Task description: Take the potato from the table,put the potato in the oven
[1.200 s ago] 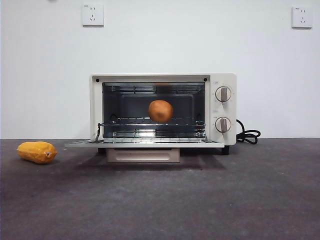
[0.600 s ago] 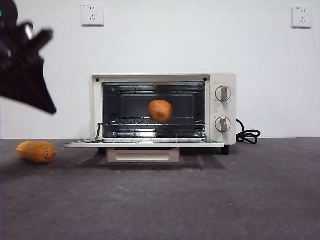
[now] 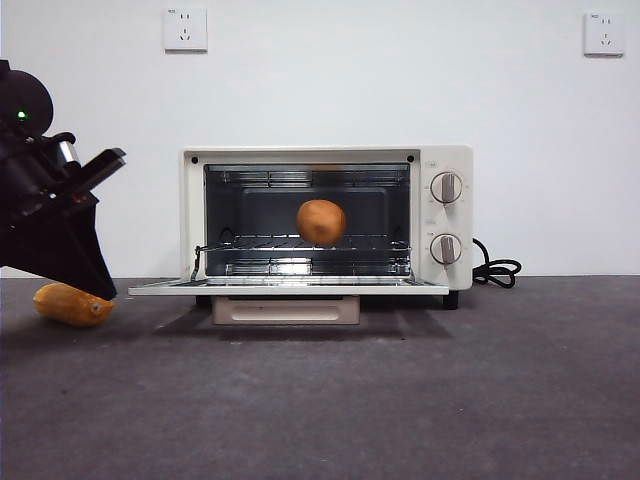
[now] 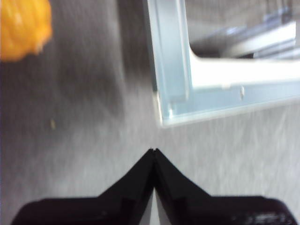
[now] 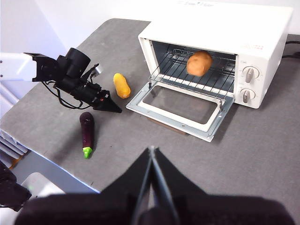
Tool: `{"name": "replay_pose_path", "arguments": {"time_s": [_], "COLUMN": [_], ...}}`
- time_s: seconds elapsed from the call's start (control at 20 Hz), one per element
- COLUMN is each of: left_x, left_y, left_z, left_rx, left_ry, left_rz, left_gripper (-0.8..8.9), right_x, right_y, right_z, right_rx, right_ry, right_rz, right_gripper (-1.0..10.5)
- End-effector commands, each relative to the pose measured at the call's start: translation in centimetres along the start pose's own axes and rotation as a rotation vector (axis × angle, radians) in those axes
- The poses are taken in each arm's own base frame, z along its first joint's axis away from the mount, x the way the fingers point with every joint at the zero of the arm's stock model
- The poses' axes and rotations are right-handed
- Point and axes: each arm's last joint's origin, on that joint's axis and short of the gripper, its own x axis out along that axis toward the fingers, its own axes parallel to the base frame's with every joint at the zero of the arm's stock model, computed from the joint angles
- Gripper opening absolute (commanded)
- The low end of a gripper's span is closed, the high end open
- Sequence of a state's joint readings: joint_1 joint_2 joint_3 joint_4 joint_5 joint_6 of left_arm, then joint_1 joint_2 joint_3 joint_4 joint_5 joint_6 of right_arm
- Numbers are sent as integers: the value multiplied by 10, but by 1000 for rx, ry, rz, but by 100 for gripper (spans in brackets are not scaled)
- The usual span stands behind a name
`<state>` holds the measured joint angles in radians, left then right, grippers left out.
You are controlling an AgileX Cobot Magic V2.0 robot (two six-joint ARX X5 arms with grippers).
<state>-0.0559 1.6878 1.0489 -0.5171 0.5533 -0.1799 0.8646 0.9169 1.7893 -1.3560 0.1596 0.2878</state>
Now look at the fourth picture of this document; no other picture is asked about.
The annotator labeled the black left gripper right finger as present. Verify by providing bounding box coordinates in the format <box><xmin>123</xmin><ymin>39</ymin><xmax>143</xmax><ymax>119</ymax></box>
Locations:
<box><xmin>154</xmin><ymin>148</ymin><xmax>298</xmax><ymax>225</ymax></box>

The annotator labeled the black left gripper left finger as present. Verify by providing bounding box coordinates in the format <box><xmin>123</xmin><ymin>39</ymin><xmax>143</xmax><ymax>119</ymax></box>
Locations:
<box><xmin>10</xmin><ymin>147</ymin><xmax>156</xmax><ymax>225</ymax></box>

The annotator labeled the white Toshiba toaster oven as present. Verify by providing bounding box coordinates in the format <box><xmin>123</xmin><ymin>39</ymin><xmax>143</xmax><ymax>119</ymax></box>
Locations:
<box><xmin>142</xmin><ymin>0</ymin><xmax>300</xmax><ymax>128</ymax></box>

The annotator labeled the yellow corn cob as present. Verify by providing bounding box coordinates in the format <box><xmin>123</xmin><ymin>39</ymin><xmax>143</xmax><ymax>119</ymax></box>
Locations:
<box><xmin>0</xmin><ymin>0</ymin><xmax>52</xmax><ymax>63</ymax></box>

